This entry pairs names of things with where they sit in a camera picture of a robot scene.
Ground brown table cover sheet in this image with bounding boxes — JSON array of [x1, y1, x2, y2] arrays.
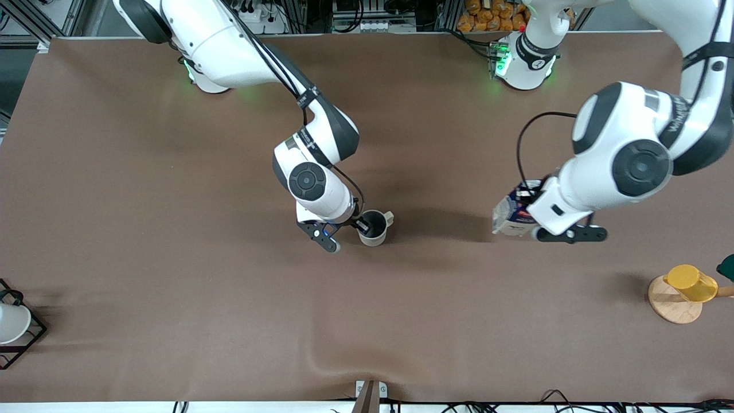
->
[[0, 33, 734, 404]]

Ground yellow cup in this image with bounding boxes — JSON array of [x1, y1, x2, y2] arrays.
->
[[663, 264, 719, 303]]

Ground long white power strip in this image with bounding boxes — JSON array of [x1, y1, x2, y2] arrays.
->
[[360, 20, 417, 33]]

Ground round wooden mug stand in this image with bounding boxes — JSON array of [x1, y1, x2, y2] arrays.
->
[[648, 275, 734, 325]]

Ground grey metal bracket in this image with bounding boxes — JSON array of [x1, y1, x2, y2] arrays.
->
[[355, 380, 388, 400]]

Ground brown mounting pole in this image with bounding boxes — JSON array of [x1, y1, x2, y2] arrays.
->
[[351, 381, 380, 413]]

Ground white power strip black plugs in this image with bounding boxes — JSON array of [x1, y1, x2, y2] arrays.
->
[[236, 0, 288, 34]]

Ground aluminium frame strut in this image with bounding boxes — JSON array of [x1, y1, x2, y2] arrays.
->
[[9, 0, 88, 40]]

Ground orange packaged buns pile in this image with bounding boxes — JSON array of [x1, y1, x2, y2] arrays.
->
[[456, 0, 575, 33]]

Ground grey speckled mug with handle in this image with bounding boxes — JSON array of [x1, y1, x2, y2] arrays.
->
[[357, 209, 396, 248]]

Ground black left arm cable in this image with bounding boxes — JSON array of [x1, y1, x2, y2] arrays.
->
[[516, 111, 579, 190]]

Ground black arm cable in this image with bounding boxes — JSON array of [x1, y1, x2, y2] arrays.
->
[[221, 0, 366, 216], [516, 111, 579, 190]]

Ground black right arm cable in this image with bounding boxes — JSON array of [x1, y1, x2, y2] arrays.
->
[[221, 0, 366, 216]]

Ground black wire rack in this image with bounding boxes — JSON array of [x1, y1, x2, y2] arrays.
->
[[0, 279, 48, 370]]

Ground blue milk carton green cap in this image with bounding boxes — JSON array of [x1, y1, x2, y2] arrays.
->
[[491, 180, 544, 237]]

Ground green lit control board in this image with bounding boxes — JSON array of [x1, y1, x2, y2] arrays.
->
[[487, 41, 512, 79]]

